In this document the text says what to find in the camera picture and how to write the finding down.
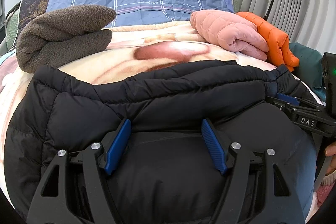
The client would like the black puffer jacket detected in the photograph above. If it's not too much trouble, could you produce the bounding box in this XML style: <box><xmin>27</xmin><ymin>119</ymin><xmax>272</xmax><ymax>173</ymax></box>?
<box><xmin>4</xmin><ymin>60</ymin><xmax>317</xmax><ymax>223</ymax></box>

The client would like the person's right hand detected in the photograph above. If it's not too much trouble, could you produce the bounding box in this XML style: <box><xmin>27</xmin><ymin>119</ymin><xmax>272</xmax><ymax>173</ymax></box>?
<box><xmin>325</xmin><ymin>142</ymin><xmax>336</xmax><ymax>175</ymax></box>

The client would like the dark green folded garment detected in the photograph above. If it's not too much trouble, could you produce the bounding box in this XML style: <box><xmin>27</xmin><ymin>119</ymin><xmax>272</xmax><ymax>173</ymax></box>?
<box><xmin>289</xmin><ymin>43</ymin><xmax>326</xmax><ymax>101</ymax></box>

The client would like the orange puffer jacket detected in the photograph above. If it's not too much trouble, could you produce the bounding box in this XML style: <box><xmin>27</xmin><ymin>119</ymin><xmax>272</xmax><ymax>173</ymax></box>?
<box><xmin>237</xmin><ymin>11</ymin><xmax>299</xmax><ymax>72</ymax></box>

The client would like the pink quilted jacket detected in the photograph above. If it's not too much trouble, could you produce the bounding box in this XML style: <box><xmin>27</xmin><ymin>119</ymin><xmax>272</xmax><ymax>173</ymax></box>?
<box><xmin>190</xmin><ymin>10</ymin><xmax>269</xmax><ymax>61</ymax></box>

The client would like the brown fleece garment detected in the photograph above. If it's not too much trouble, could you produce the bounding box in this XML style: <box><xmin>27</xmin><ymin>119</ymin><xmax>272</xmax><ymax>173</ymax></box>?
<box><xmin>16</xmin><ymin>5</ymin><xmax>117</xmax><ymax>73</ymax></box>

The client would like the cream pink plush blanket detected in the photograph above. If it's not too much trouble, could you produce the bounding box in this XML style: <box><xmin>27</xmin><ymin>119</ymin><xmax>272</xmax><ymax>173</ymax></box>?
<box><xmin>0</xmin><ymin>19</ymin><xmax>326</xmax><ymax>224</ymax></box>

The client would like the green pillow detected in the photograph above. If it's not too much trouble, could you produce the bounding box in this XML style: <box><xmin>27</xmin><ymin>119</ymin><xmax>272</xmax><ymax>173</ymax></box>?
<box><xmin>6</xmin><ymin>9</ymin><xmax>19</xmax><ymax>51</ymax></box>

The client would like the dark patterned bed sheet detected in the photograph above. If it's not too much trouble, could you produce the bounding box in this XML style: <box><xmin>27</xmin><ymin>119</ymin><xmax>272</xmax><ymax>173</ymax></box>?
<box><xmin>5</xmin><ymin>0</ymin><xmax>49</xmax><ymax>30</ymax></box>

